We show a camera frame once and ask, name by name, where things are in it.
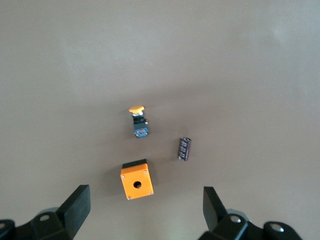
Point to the orange button enclosure box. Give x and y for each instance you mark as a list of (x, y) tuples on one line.
[(132, 180)]

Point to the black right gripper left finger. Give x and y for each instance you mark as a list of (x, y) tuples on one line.
[(75, 207)]

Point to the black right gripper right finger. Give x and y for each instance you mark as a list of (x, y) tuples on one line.
[(212, 210)]

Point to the orange mushroom push button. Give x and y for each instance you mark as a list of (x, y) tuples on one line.
[(140, 125)]

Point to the dark cylindrical capacitor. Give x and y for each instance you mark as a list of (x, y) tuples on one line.
[(184, 149)]

